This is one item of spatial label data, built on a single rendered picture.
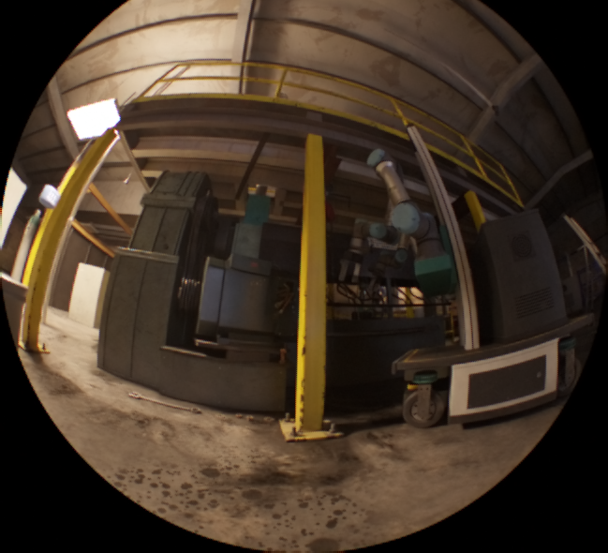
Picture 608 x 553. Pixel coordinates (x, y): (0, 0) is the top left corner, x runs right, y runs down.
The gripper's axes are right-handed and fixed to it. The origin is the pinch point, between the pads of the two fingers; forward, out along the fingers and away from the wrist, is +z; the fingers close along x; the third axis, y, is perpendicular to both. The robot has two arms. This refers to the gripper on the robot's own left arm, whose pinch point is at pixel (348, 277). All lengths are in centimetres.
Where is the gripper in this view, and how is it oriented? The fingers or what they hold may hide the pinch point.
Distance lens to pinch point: 112.3
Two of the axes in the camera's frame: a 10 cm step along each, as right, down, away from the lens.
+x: -6.7, -2.0, -7.2
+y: -7.0, -1.4, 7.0
